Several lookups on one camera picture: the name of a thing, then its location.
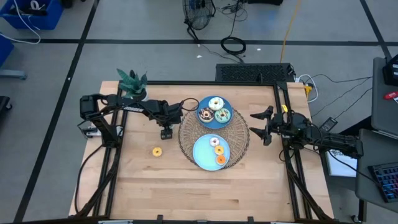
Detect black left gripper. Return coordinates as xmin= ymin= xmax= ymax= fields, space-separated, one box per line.
xmin=160 ymin=107 xmax=184 ymax=141

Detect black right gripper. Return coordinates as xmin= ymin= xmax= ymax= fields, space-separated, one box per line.
xmin=249 ymin=106 xmax=293 ymax=146

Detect large chocolate frosted donut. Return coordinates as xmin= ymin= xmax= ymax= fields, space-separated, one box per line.
xmin=198 ymin=107 xmax=215 ymax=124

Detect large mint frosted donut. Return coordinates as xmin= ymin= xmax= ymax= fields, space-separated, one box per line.
xmin=215 ymin=108 xmax=232 ymax=124

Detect large white sprinkle donut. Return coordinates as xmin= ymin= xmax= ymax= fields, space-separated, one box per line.
xmin=208 ymin=96 xmax=225 ymax=112

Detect round woven placemat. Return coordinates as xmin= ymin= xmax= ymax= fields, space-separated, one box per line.
xmin=178 ymin=105 xmax=251 ymax=171

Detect white plant pot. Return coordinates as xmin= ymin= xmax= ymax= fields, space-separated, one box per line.
xmin=136 ymin=91 xmax=151 ymax=103

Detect light blue plate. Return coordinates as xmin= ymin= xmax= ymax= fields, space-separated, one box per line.
xmin=192 ymin=133 xmax=231 ymax=171

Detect dark blue plate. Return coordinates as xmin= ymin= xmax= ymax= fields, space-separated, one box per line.
xmin=195 ymin=95 xmax=233 ymax=130

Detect black mesh computer tower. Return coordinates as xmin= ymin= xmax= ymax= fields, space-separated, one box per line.
xmin=215 ymin=63 xmax=296 ymax=83

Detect green leafy plant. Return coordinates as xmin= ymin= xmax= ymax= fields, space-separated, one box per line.
xmin=116 ymin=68 xmax=149 ymax=101

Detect black power adapter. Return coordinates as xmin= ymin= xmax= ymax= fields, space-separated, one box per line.
xmin=319 ymin=116 xmax=339 ymax=134

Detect white printed manual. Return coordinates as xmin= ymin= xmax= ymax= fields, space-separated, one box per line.
xmin=326 ymin=148 xmax=358 ymax=178

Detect grey desk top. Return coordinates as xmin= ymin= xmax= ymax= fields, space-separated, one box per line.
xmin=355 ymin=127 xmax=398 ymax=215
xmin=371 ymin=57 xmax=398 ymax=138

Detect flat black floor item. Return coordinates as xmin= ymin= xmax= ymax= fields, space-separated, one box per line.
xmin=247 ymin=0 xmax=284 ymax=6

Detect black floor fan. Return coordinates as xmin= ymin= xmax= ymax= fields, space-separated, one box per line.
xmin=182 ymin=0 xmax=216 ymax=44

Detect black backlit keyboard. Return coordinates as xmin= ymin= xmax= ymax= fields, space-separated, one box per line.
xmin=368 ymin=161 xmax=398 ymax=203

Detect black desk device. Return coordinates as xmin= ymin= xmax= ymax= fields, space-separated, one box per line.
xmin=382 ymin=54 xmax=398 ymax=87

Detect grey metal foot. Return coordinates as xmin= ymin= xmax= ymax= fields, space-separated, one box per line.
xmin=0 ymin=69 xmax=28 ymax=80

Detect black caster foot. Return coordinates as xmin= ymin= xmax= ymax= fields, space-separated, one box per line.
xmin=0 ymin=95 xmax=13 ymax=112

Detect blue plastic bin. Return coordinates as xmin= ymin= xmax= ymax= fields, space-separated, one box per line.
xmin=0 ymin=32 xmax=15 ymax=68
xmin=0 ymin=0 xmax=65 ymax=30

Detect looped white cable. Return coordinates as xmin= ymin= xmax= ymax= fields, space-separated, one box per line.
xmin=297 ymin=73 xmax=320 ymax=104

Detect black aluminium table frame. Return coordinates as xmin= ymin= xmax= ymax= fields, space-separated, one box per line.
xmin=74 ymin=80 xmax=335 ymax=224

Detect coiled black cable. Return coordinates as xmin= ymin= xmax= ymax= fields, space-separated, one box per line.
xmin=220 ymin=36 xmax=248 ymax=56

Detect thin black cable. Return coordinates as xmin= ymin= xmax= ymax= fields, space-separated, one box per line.
xmin=303 ymin=73 xmax=373 ymax=85
xmin=329 ymin=86 xmax=373 ymax=121

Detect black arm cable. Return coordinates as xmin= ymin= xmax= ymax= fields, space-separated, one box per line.
xmin=323 ymin=151 xmax=374 ymax=184
xmin=73 ymin=144 xmax=105 ymax=215

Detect long yellow cable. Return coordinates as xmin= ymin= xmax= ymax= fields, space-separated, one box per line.
xmin=279 ymin=0 xmax=303 ymax=64

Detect long white cable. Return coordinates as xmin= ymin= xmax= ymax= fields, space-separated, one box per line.
xmin=0 ymin=0 xmax=42 ymax=45

